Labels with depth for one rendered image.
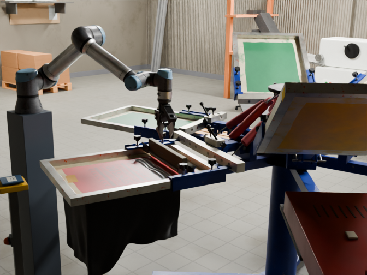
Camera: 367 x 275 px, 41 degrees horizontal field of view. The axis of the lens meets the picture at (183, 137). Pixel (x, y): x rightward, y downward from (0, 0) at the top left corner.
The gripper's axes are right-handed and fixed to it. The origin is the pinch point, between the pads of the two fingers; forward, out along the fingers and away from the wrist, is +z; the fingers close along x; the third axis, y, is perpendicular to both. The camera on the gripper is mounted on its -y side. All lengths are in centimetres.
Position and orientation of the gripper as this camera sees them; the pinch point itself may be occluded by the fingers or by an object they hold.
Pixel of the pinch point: (166, 137)
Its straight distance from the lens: 258.6
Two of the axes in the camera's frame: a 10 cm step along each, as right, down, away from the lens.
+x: -8.8, 1.1, -4.7
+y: -4.8, -2.4, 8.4
